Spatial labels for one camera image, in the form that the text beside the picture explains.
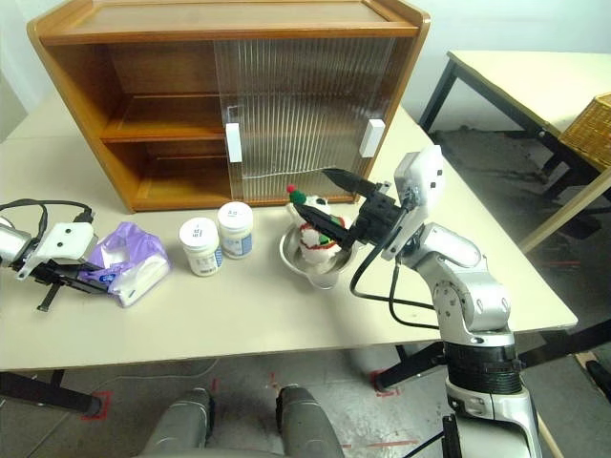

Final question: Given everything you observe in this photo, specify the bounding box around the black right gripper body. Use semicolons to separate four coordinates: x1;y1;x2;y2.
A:
347;179;408;249

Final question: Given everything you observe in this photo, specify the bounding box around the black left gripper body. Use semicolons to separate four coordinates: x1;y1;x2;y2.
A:
18;260;66;314

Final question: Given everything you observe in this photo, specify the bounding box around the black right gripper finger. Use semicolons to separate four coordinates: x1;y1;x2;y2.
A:
292;202;358;251
322;166;382;198

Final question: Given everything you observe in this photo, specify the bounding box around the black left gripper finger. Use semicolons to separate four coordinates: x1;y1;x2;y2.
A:
56;266;115;293

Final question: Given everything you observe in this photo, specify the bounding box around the white plush toy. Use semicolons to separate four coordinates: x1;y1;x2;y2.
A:
284;183;357;278

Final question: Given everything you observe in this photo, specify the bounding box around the white door handle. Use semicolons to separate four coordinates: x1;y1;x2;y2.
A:
224;122;244;164
358;118;386;158

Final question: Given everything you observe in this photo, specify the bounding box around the purple tissue pack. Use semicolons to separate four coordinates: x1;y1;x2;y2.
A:
78;221;172;309

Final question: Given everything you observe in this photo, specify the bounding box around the white bottle with blue label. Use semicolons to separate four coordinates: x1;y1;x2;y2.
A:
217;201;255;260
179;217;224;278

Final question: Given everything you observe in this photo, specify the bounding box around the ribbed glass sliding door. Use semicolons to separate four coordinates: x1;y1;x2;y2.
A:
227;37;398;206
212;39;386;205

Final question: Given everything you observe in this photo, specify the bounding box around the wooden cabinet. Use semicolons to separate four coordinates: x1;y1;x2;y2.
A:
26;0;433;215

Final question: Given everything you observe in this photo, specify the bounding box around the metal bowl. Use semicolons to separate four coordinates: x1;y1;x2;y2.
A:
279;223;357;290

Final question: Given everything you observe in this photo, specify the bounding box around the red floor tape square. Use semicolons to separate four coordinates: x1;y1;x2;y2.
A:
79;389;115;422

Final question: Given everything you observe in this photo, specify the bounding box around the grey rounded left robot leg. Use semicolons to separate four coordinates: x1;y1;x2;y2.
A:
140;386;214;458

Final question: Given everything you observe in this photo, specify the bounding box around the grey rounded robot leg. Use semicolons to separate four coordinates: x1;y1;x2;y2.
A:
275;385;345;458
140;386;214;458

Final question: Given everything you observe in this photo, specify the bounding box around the beige table with black legs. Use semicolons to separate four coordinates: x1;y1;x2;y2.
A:
418;49;611;257

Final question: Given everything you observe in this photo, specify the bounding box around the grey rounded right robot leg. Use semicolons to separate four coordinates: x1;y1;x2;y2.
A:
275;385;345;458

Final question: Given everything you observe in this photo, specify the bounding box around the yellow wicker basket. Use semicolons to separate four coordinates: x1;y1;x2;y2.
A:
558;93;611;168

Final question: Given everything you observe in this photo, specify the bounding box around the wooden stick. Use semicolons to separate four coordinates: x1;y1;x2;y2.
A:
537;412;565;458

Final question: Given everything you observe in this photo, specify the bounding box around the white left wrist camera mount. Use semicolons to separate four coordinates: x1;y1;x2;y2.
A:
16;221;99;281

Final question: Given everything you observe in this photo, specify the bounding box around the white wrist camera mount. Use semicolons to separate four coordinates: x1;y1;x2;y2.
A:
380;145;444;262
16;221;99;281

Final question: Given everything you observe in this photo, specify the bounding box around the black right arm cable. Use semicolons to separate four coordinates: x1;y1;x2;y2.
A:
349;198;448;331

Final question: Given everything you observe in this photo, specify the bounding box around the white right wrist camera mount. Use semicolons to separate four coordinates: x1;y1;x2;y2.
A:
380;145;444;262

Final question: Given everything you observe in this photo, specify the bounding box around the black table leg frame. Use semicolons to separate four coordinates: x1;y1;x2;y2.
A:
375;312;611;393
0;369;104;417

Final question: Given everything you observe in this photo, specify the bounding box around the white floor cable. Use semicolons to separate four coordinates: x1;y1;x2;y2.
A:
101;356;221;389

